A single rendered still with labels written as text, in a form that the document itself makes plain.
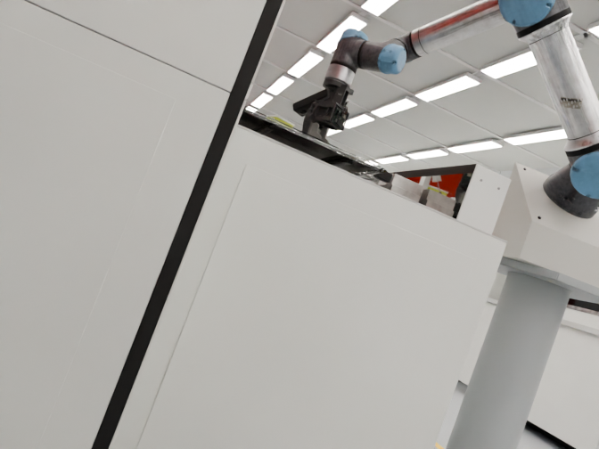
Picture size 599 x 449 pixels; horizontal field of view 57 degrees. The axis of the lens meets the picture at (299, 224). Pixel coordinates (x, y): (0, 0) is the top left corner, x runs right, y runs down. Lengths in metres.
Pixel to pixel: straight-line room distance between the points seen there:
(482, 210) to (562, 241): 0.28
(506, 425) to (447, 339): 0.42
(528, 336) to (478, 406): 0.22
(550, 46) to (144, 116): 0.90
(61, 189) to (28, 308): 0.16
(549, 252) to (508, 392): 0.36
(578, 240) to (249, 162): 0.85
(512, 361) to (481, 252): 0.41
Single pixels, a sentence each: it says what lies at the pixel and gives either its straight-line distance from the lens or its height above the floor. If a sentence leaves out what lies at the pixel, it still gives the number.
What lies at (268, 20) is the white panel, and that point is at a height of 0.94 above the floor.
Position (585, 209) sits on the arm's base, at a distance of 1.57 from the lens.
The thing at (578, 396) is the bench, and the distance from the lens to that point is 4.49.
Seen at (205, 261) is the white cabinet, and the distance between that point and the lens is 0.98.
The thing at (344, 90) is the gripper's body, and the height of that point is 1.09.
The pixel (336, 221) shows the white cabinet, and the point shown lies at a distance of 1.03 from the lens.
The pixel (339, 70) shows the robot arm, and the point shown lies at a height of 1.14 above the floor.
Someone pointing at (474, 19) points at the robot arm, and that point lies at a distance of 1.53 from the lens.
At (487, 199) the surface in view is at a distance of 1.25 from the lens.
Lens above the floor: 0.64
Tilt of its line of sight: 3 degrees up
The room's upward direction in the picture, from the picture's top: 21 degrees clockwise
